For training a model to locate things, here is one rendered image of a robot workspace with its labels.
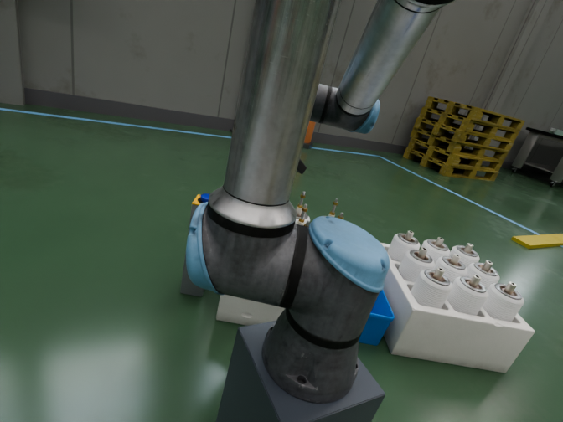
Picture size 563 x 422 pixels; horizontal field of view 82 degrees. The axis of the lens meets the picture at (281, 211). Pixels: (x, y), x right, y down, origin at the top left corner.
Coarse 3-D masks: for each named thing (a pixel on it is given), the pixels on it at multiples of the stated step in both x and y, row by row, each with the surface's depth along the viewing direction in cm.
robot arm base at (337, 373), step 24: (288, 312) 47; (288, 336) 46; (312, 336) 43; (264, 360) 49; (288, 360) 46; (312, 360) 44; (336, 360) 45; (288, 384) 45; (312, 384) 45; (336, 384) 45
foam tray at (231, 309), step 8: (224, 296) 92; (232, 296) 92; (224, 304) 93; (232, 304) 93; (240, 304) 93; (248, 304) 93; (256, 304) 93; (264, 304) 93; (224, 312) 95; (232, 312) 94; (240, 312) 94; (248, 312) 94; (256, 312) 94; (264, 312) 94; (272, 312) 94; (280, 312) 94; (224, 320) 96; (232, 320) 96; (240, 320) 96; (248, 320) 96; (256, 320) 96; (264, 320) 95; (272, 320) 95
